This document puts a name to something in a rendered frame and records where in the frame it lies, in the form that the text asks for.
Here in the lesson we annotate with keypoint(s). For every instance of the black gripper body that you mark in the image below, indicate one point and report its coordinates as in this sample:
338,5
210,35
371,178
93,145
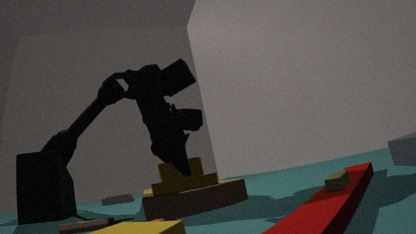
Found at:
162,126

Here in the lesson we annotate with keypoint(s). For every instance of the long red flat bar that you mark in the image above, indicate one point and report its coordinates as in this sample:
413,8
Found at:
330,209

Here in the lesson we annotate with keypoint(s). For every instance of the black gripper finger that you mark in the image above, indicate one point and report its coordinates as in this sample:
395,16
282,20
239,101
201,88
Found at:
162,157
175,152

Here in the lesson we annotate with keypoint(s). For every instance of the white rectangular tray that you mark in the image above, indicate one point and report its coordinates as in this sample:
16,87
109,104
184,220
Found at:
117,199

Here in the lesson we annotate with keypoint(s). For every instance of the tan panel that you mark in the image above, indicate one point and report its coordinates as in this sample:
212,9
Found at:
193,201

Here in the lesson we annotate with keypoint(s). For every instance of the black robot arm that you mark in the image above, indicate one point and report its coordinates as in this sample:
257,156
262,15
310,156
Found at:
147,85

